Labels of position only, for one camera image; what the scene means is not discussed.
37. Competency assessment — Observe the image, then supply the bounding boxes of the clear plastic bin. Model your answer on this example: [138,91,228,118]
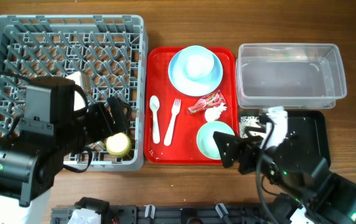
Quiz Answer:
[236,43,347,109]

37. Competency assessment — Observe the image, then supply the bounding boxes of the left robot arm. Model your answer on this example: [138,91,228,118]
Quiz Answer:
[0,77,131,223]

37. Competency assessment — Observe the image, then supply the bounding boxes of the white tissue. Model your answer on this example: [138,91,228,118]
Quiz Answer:
[204,103,227,122]

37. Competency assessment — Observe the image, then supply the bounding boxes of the white plastic fork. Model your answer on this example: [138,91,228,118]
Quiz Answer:
[164,98,181,146]

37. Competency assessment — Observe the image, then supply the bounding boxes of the white plastic spoon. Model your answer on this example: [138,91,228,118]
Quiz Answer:
[149,95,161,144]

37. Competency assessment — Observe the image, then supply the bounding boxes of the yellow plastic cup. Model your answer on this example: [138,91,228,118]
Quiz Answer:
[105,133,132,157]

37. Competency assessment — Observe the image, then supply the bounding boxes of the food scraps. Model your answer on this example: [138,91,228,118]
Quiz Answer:
[239,116,260,138]

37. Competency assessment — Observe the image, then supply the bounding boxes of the grey dishwasher rack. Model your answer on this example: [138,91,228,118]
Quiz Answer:
[0,15,149,171]

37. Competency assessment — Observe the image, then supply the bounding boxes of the light blue plate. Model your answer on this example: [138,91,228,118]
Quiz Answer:
[168,50,223,96]

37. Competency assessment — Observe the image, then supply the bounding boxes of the mint green bowl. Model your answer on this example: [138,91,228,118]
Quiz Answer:
[197,121,235,160]

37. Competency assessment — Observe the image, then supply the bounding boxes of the black plastic tray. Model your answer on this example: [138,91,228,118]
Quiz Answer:
[238,109,332,170]

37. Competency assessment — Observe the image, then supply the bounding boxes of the light blue bowl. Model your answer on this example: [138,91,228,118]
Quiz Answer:
[178,45,214,80]

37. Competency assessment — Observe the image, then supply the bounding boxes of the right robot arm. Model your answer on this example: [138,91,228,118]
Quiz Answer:
[213,132,356,223]

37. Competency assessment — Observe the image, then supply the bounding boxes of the red plastic tray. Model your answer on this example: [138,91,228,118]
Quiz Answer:
[144,47,239,165]

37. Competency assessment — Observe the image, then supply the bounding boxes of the red snack wrapper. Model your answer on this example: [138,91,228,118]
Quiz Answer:
[187,90,227,114]

